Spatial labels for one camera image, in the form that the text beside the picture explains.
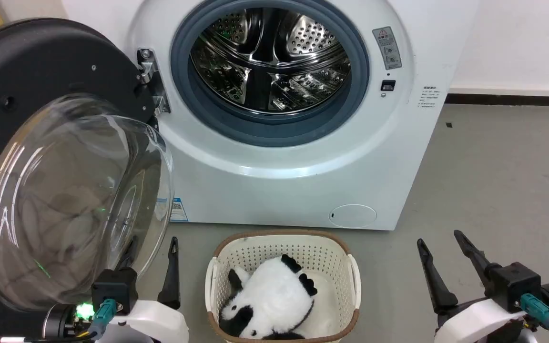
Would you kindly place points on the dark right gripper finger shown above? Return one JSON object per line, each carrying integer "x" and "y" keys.
{"x": 439, "y": 286}
{"x": 474, "y": 255}

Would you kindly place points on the black washer door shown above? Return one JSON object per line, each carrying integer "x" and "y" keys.
{"x": 31, "y": 81}

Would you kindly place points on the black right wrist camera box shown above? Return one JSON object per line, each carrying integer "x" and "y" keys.
{"x": 515, "y": 283}

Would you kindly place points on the blue white QR sticker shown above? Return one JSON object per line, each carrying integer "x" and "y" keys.
{"x": 178, "y": 210}

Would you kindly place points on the cream plastic laundry basket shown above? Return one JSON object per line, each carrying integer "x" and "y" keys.
{"x": 260, "y": 250}

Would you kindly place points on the round white filter cover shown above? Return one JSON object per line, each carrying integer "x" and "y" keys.
{"x": 352, "y": 216}

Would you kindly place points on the stainless steel washer drum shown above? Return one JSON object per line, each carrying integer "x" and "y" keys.
{"x": 269, "y": 62}

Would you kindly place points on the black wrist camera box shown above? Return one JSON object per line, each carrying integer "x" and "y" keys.
{"x": 115, "y": 288}
{"x": 515, "y": 283}

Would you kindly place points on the white front-load washing machine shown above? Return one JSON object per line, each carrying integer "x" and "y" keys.
{"x": 274, "y": 190}

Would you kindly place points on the metal door hinge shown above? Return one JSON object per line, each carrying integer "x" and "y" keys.
{"x": 149, "y": 71}

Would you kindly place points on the grey warning label sticker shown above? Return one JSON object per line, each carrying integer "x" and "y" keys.
{"x": 387, "y": 47}

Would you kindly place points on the dark wall baseboard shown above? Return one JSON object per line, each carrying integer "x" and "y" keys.
{"x": 513, "y": 99}

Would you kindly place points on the small printed text sticker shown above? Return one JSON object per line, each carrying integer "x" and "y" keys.
{"x": 429, "y": 97}

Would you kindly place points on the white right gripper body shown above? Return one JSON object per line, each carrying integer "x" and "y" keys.
{"x": 474, "y": 324}

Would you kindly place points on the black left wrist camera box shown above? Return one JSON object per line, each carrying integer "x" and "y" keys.
{"x": 115, "y": 288}

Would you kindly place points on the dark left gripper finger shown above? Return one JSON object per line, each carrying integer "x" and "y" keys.
{"x": 172, "y": 286}
{"x": 129, "y": 257}

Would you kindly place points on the black door latch slot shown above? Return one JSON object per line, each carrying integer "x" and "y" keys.
{"x": 388, "y": 85}

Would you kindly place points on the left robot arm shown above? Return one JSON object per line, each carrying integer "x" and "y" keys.
{"x": 57, "y": 321}

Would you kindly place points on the black white panda plush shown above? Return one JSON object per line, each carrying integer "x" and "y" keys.
{"x": 274, "y": 295}

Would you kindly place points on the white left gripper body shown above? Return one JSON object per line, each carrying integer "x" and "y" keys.
{"x": 155, "y": 326}

